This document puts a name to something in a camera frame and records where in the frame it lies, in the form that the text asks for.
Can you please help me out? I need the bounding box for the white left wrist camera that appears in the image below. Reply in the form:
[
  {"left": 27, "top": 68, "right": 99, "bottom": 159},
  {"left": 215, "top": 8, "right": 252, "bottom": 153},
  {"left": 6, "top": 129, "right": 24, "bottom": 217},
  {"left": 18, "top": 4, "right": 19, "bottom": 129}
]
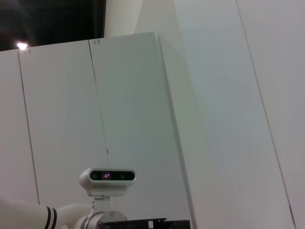
[{"left": 79, "top": 168, "right": 136, "bottom": 212}]

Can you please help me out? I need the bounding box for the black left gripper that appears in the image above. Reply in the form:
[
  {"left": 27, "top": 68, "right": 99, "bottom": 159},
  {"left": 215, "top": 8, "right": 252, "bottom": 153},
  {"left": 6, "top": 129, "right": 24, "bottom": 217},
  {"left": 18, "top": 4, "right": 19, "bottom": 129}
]
[{"left": 100, "top": 217, "right": 191, "bottom": 229}]

